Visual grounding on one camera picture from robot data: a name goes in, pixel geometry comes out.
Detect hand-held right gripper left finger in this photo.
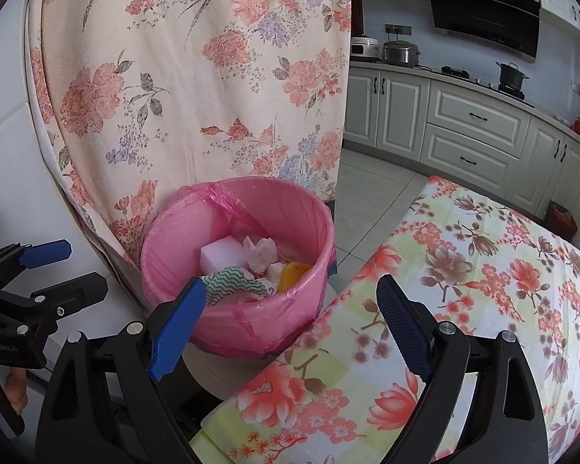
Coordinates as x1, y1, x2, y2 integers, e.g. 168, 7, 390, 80
35, 275, 208, 464

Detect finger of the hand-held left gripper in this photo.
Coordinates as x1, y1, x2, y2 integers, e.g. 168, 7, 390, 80
0, 239, 73, 291
0, 272, 109, 334

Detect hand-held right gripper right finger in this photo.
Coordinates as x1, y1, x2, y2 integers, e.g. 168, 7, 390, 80
376, 275, 549, 464

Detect green wavy striped cloth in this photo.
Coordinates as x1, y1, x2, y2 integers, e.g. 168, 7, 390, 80
202, 267, 269, 307

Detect pink-lined waste bin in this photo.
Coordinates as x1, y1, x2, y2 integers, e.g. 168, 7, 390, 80
140, 177, 338, 359

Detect white foam block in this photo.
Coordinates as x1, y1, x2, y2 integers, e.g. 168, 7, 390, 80
200, 235, 247, 274

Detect small white tissue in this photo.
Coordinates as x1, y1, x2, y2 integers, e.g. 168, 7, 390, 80
243, 236, 278, 271

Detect yellow sponge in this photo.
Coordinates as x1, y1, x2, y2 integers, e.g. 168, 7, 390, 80
278, 261, 312, 293

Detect person's left hand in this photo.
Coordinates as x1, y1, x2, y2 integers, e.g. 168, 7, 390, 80
6, 366, 30, 415

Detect floral tablecloth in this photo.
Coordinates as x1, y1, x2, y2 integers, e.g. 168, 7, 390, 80
188, 175, 580, 464

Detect dark red waste basket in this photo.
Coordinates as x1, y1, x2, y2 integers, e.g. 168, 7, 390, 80
544, 200, 578, 237

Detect floral hanging curtain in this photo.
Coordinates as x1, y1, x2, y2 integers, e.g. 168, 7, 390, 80
24, 0, 353, 271

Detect white lower kitchen cabinets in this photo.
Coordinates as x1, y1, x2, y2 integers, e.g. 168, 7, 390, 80
343, 60, 580, 233

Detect black gas stove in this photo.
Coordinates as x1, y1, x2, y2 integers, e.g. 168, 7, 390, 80
440, 65, 532, 104

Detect black stock pot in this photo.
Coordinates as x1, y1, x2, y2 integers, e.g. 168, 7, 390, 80
495, 61, 531, 92

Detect steel pressure cooker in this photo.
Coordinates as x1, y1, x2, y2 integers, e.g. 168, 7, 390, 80
382, 40, 421, 67

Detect white rice cooker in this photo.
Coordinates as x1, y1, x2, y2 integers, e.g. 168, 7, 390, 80
350, 35, 380, 61

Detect wooden glass door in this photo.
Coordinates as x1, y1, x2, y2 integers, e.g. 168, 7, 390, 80
350, 0, 364, 39

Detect black range hood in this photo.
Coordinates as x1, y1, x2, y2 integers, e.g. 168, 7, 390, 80
423, 0, 542, 63

